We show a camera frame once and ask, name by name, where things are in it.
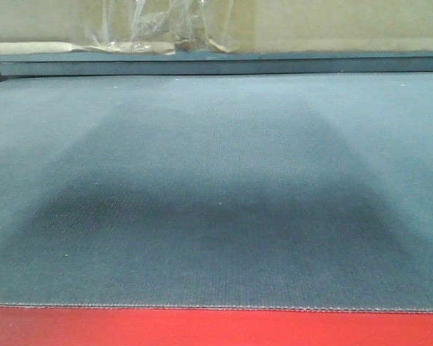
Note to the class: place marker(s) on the brown cardboard carton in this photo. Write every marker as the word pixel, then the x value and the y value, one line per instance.
pixel 256 27

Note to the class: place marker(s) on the dark grey conveyor belt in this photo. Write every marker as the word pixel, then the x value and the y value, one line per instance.
pixel 309 192

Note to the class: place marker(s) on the grey conveyor far rail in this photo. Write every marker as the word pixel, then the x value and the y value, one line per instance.
pixel 207 64

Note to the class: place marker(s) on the red conveyor frame edge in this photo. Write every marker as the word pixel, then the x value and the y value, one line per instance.
pixel 78 326

